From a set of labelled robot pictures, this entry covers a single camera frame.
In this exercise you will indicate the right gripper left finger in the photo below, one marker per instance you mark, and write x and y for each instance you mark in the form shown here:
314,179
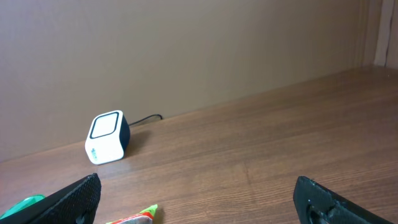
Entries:
74,204

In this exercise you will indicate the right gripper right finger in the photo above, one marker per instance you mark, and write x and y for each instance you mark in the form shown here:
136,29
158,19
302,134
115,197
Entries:
315,203

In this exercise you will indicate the green snack bag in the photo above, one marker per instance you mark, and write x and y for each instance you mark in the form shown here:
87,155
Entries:
146,216

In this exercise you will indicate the white barcode scanner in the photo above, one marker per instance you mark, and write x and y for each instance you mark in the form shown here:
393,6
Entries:
108,138

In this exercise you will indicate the green lid jar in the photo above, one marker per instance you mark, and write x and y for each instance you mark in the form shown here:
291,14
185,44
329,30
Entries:
23,204

